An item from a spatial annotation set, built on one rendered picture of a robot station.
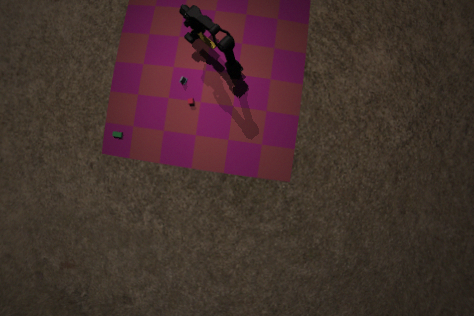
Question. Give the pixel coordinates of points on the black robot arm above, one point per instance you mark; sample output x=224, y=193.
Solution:
x=194, y=17

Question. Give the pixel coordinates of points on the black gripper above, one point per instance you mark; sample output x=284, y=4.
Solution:
x=191, y=37

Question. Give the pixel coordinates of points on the yellow bar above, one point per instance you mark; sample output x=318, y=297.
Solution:
x=207, y=41

